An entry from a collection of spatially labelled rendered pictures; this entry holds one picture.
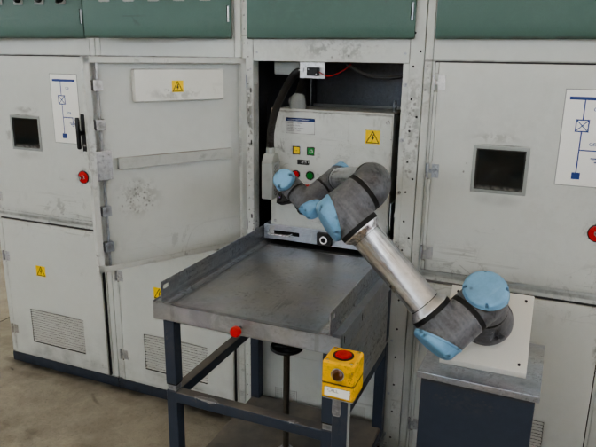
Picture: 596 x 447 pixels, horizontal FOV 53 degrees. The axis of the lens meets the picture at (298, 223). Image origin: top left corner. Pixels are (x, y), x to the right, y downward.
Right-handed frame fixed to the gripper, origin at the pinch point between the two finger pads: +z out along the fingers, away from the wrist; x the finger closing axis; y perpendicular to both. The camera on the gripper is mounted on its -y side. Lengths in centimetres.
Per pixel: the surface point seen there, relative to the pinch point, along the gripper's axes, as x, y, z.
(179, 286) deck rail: -42, -22, -41
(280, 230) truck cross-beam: -7.5, -14.4, 9.4
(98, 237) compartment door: -30, -58, -43
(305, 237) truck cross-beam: -9.0, -3.5, 10.3
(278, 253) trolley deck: -18.3, -10.2, 3.0
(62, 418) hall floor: -103, -107, 24
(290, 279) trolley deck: -31.0, 5.6, -18.3
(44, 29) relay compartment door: 57, -122, -37
